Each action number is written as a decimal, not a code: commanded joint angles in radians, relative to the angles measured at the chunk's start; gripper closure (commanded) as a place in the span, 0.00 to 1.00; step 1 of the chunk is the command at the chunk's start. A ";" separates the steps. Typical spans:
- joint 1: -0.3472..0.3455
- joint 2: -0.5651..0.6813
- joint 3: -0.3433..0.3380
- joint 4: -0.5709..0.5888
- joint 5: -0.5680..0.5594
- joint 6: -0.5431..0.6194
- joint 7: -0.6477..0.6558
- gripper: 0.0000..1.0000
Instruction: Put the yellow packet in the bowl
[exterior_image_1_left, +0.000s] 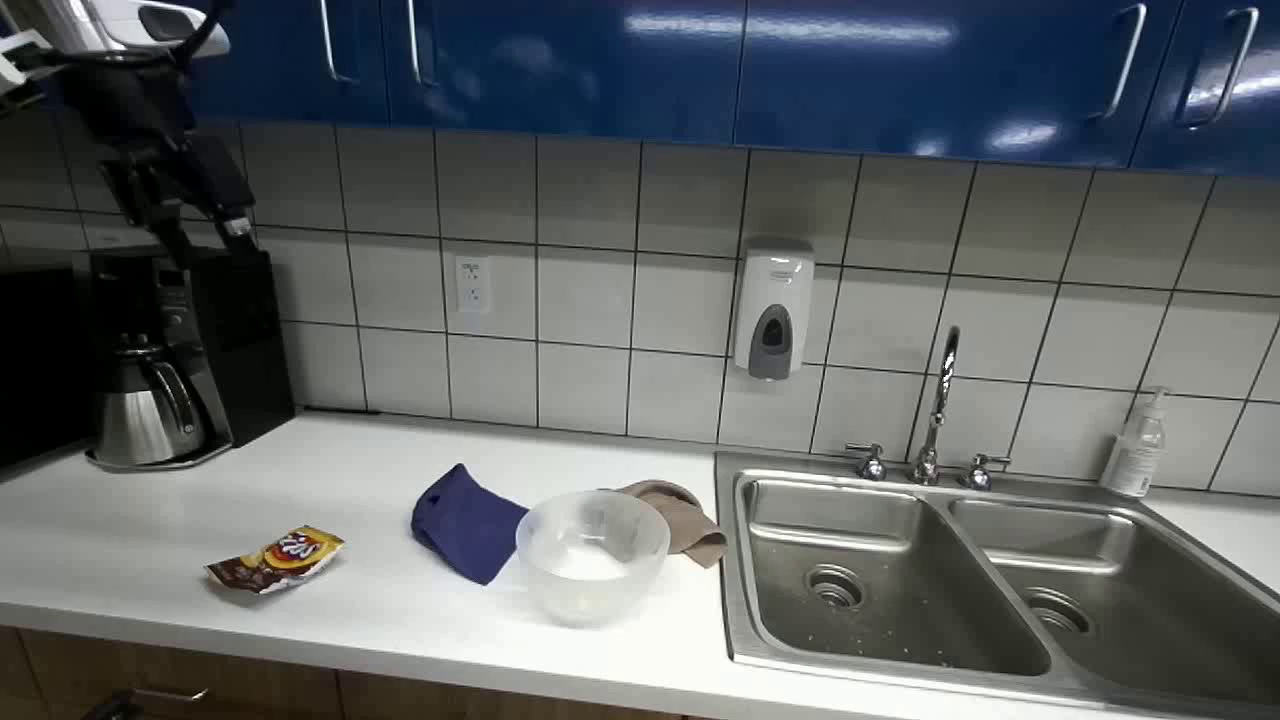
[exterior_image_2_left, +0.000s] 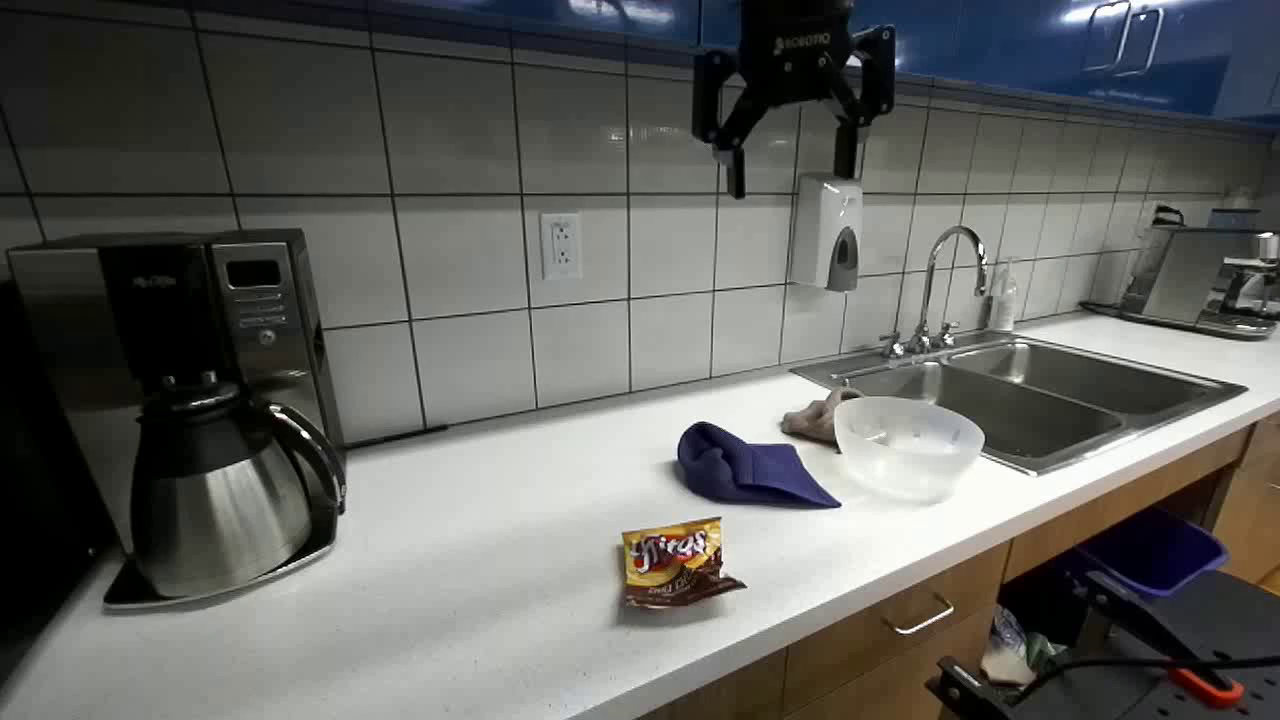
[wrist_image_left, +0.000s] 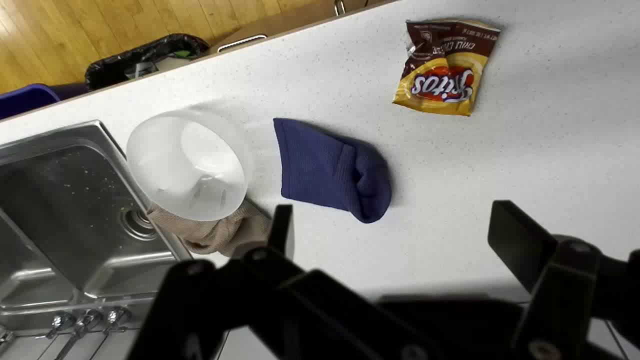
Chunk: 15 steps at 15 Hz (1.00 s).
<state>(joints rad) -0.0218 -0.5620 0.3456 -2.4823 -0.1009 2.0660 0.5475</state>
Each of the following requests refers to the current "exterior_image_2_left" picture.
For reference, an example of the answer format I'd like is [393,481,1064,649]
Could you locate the silver cabinet handle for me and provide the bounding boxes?
[1107,0,1168,81]

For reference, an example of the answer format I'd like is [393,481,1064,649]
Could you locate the wooden drawer front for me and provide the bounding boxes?
[775,541,1011,720]

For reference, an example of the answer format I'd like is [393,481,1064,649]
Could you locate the white wall soap dispenser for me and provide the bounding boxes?
[787,172,869,296]

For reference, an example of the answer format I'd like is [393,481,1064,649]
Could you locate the clear plastic bowl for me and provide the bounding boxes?
[828,393,988,507]

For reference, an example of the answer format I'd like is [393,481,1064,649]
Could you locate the black silver coffee maker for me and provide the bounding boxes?
[4,227,353,613]

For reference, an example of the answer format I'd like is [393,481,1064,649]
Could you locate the silver drawer handle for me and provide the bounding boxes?
[883,602,958,645]

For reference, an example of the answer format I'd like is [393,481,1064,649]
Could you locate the yellow brown snack packet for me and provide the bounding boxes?
[616,516,749,617]

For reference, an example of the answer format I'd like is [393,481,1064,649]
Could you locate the blue upper cabinet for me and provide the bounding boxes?
[195,0,1280,133]

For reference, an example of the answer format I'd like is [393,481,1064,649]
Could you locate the white wall outlet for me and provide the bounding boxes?
[534,207,586,284]

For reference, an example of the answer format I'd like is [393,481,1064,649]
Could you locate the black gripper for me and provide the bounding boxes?
[686,0,901,203]

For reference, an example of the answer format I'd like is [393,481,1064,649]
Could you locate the blue plastic bin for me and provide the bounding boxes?
[1074,507,1233,608]

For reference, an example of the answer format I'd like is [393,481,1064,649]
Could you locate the steel coffee carafe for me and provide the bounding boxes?
[128,375,348,605]

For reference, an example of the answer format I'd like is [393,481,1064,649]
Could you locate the silver espresso machine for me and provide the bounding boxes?
[1081,201,1280,343]

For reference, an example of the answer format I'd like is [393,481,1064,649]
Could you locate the chrome faucet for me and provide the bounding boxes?
[911,221,999,355]

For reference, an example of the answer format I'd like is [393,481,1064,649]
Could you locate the brown cloth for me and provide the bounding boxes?
[775,386,858,454]

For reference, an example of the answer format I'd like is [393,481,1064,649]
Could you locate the clear soap pump bottle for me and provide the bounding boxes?
[988,275,1022,342]

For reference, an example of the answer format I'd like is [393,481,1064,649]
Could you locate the stainless steel double sink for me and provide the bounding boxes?
[795,329,1251,481]

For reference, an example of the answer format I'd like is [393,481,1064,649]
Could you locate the white plastic bag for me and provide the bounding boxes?
[975,605,1059,692]

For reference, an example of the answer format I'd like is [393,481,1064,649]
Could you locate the dark blue cloth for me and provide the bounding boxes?
[671,422,843,512]

